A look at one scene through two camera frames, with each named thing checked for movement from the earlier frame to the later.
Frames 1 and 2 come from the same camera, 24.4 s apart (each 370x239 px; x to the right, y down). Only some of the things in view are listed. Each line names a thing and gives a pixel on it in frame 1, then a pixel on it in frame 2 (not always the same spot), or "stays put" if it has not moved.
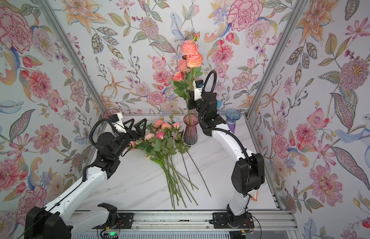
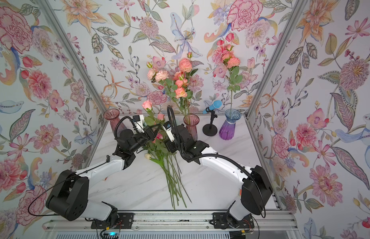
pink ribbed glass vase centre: x=190 y=136 stays put
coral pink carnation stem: x=196 y=37 to x=185 y=66
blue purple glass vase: x=232 y=115 stays put
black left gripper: x=143 y=120 to x=148 y=133
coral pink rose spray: x=191 y=62 to x=181 y=84
